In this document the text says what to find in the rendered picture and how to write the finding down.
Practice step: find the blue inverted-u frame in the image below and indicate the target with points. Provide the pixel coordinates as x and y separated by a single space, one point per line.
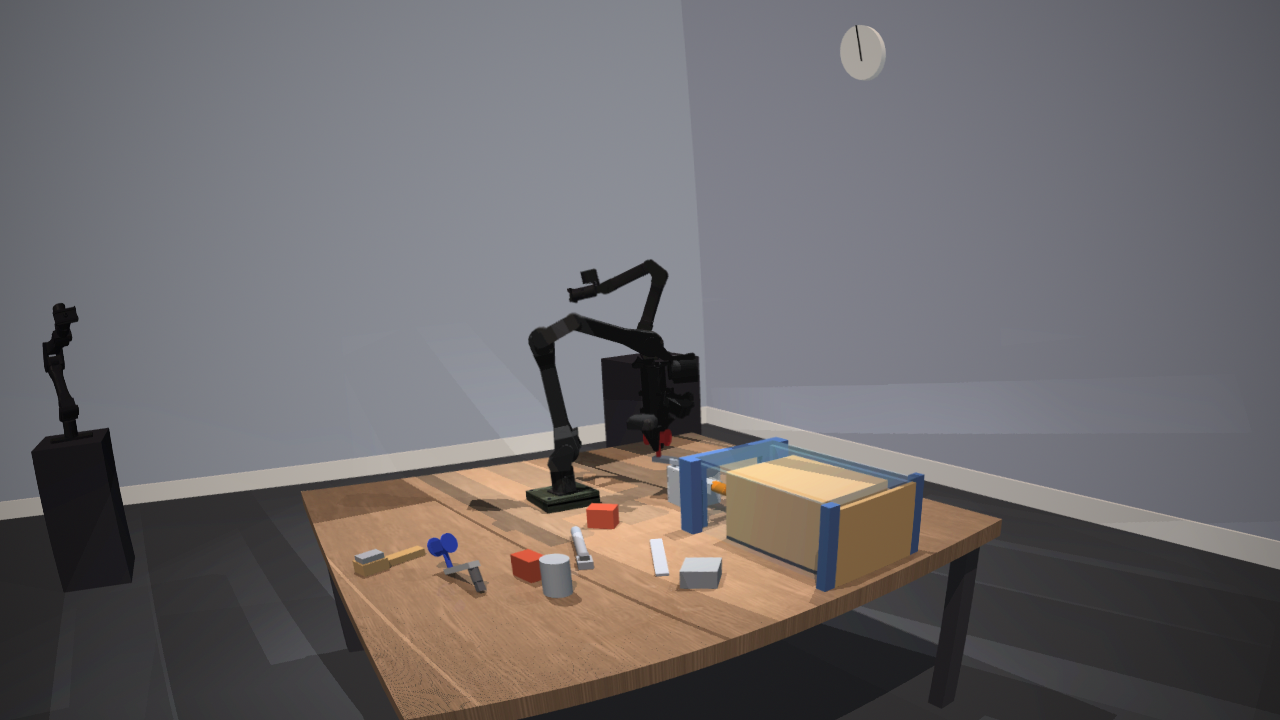
682 477

